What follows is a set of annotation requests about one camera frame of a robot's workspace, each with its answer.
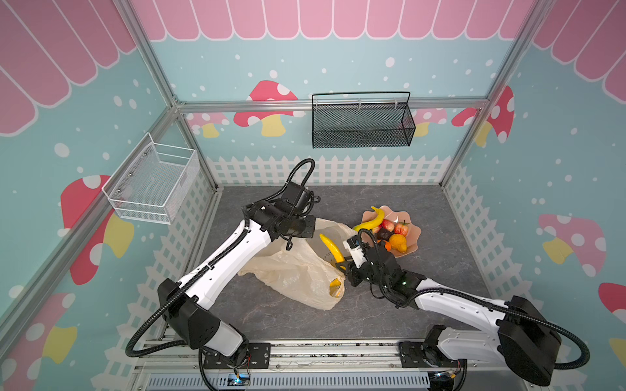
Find deep yellow banana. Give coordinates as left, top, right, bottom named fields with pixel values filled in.
left=320, top=234, right=346, bottom=267

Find translucent cream plastic bag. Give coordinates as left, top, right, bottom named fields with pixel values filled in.
left=238, top=218, right=356, bottom=311

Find yellow-green banana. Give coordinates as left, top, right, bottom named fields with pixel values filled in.
left=353, top=207, right=385, bottom=232

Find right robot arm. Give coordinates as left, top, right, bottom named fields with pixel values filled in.
left=329, top=242, right=562, bottom=386

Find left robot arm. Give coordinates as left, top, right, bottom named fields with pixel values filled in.
left=158, top=190, right=320, bottom=357

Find yellow mango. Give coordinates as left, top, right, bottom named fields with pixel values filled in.
left=388, top=234, right=408, bottom=253

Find dark purple fruit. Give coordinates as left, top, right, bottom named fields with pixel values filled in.
left=376, top=228, right=394, bottom=241

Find red peach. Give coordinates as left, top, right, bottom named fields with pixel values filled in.
left=381, top=219, right=395, bottom=232

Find red apple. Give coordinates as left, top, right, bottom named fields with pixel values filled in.
left=394, top=222, right=410, bottom=237

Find pink flower-shaped fruit plate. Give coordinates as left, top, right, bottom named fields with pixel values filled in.
left=361, top=205, right=422, bottom=257

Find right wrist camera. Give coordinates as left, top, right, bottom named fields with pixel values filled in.
left=343, top=236, right=367, bottom=269

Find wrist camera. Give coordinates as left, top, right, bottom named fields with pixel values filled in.
left=276, top=182, right=315, bottom=214
left=343, top=236, right=367, bottom=269

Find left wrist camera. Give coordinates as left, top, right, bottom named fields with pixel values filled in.
left=276, top=182, right=315, bottom=214

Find black mesh wall basket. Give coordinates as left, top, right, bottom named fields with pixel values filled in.
left=311, top=91, right=417, bottom=149

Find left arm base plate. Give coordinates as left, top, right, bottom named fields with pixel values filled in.
left=203, top=341, right=272, bottom=371

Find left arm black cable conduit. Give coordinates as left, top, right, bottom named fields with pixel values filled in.
left=124, top=158, right=317, bottom=358

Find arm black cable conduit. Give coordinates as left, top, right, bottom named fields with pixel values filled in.
left=124, top=158, right=317, bottom=358
left=356, top=228, right=591, bottom=371

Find white wire wall basket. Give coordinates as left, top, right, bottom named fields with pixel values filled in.
left=102, top=134, right=200, bottom=225

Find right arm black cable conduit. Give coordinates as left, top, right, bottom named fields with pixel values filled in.
left=356, top=228, right=591, bottom=371

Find aluminium mounting rail frame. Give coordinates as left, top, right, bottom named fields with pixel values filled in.
left=127, top=339, right=537, bottom=390

